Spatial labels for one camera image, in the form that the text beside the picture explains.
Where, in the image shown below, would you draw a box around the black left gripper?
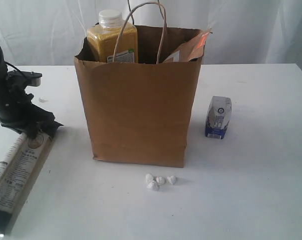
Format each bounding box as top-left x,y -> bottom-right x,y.
0,47 -> 63,139

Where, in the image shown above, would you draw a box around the brown paper bag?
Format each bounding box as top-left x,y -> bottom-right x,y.
74,0 -> 203,169

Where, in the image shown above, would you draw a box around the white wrapped candy right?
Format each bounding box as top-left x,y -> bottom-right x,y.
166,175 -> 177,185

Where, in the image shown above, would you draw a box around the noodle packet dark blue ends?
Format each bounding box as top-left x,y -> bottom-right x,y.
0,132 -> 52,236

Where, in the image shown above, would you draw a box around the white wrapped candy far left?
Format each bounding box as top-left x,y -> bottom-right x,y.
145,173 -> 154,183

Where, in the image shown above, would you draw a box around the small blue white milk carton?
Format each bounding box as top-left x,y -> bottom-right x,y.
205,96 -> 232,140

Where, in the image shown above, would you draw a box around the yellow millet bottle white cap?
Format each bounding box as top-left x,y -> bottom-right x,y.
86,9 -> 138,63

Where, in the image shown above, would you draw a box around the brown red snack pouch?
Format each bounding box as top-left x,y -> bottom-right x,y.
163,28 -> 211,63

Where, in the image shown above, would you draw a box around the white wrapped candy middle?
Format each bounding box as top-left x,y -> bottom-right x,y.
155,176 -> 166,186

